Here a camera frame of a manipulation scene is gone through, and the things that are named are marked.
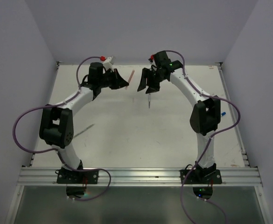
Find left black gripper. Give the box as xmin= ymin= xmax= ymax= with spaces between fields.
xmin=98 ymin=68 xmax=128 ymax=90

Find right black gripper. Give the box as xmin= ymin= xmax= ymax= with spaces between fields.
xmin=138 ymin=67 xmax=166 ymax=93

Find orange highlighter pen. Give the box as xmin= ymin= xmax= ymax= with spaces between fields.
xmin=125 ymin=69 xmax=135 ymax=90

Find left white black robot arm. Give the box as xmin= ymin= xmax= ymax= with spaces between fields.
xmin=39 ymin=57 xmax=129 ymax=183

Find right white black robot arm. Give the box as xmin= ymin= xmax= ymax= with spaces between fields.
xmin=137 ymin=50 xmax=221 ymax=183

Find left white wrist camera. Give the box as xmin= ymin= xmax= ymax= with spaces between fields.
xmin=103 ymin=56 xmax=115 ymax=71

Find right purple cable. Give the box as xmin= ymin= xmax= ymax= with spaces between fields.
xmin=165 ymin=49 xmax=242 ymax=224

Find purple cable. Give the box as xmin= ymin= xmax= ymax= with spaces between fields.
xmin=12 ymin=55 xmax=112 ymax=202
xmin=165 ymin=49 xmax=242 ymax=224

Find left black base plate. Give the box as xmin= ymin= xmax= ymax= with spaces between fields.
xmin=55 ymin=169 xmax=98 ymax=184

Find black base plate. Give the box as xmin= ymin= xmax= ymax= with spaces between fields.
xmin=55 ymin=169 xmax=98 ymax=184
xmin=184 ymin=169 xmax=223 ymax=185

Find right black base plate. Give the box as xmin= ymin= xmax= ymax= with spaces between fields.
xmin=184 ymin=169 xmax=223 ymax=185

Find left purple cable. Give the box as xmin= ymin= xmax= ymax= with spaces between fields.
xmin=12 ymin=55 xmax=112 ymax=202

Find aluminium front rail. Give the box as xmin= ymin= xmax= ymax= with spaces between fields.
xmin=17 ymin=167 xmax=262 ymax=187

